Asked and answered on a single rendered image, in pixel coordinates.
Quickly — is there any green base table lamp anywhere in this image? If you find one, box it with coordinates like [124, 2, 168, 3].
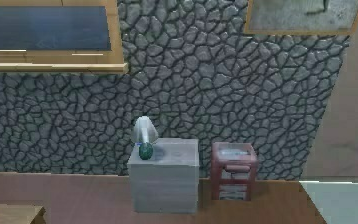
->
[133, 115, 160, 161]

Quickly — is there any grey bedside cabinet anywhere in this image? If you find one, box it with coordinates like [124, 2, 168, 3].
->
[126, 137, 201, 215]

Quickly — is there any red wooden side table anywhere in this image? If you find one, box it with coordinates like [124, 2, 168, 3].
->
[210, 141, 259, 202]

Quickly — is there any wooden framed window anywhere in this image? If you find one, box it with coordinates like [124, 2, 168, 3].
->
[0, 0, 129, 74]

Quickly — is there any light wooden furniture top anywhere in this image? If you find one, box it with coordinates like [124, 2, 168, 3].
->
[0, 203, 47, 224]

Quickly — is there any wooden framed wall picture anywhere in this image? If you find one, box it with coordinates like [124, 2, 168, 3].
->
[243, 0, 358, 36]

